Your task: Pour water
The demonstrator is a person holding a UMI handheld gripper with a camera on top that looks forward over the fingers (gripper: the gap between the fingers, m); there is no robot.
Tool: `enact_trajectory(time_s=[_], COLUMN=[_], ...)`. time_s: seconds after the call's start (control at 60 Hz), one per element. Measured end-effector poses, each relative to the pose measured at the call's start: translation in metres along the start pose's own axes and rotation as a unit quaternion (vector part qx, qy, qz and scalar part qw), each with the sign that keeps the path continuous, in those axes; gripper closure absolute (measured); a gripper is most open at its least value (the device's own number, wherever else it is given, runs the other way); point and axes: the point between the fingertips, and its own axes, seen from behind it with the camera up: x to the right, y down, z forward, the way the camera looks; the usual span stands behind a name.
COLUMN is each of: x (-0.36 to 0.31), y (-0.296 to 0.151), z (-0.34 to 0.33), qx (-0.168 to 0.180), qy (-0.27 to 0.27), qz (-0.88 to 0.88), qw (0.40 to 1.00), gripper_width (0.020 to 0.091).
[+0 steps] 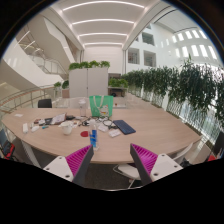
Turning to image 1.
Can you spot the white power strip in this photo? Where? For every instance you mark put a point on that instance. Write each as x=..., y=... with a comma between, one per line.
x=25, y=128

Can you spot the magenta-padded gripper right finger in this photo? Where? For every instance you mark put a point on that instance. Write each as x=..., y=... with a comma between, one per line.
x=146, y=160

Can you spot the small white object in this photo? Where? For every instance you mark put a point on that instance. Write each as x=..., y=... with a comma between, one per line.
x=35, y=128

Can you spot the white ceramic mug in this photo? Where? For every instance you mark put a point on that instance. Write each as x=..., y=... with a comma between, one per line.
x=66, y=128

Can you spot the black office chair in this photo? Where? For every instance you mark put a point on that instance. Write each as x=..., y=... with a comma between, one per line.
x=44, y=103

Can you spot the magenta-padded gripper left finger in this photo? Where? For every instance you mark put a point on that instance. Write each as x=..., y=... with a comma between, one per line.
x=78, y=160

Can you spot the white cabinet topped with plants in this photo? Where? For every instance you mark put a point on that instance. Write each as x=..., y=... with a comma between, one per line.
x=88, y=81

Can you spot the small teal box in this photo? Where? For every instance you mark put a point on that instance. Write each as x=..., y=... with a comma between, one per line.
x=45, y=127

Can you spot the ceiling light strips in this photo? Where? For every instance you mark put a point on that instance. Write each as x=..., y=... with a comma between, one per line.
x=103, y=22

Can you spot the white staircase with glass railing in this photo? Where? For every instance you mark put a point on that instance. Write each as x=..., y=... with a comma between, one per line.
x=46, y=63

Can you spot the wooden planter with plants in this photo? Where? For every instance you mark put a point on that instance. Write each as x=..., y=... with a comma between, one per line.
x=117, y=83

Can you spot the row of green hedge plants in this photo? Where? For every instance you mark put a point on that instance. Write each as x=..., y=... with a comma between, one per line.
x=186, y=86

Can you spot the brown planter with plants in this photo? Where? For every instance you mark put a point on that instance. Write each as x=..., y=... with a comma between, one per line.
x=63, y=87

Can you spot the glass balcony railing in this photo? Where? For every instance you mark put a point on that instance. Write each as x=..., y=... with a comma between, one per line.
x=26, y=98

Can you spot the black flat tablet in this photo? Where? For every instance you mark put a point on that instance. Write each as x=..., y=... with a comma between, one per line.
x=48, y=121

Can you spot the dark blue keyboard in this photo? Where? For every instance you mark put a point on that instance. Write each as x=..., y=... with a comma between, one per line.
x=124, y=127

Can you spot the clear blue-labelled water bottle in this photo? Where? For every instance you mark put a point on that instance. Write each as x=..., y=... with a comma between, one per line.
x=94, y=137

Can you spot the white plastic packet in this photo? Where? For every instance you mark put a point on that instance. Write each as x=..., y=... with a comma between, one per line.
x=114, y=133

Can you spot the small dark red case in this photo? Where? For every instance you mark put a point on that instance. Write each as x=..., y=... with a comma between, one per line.
x=36, y=121

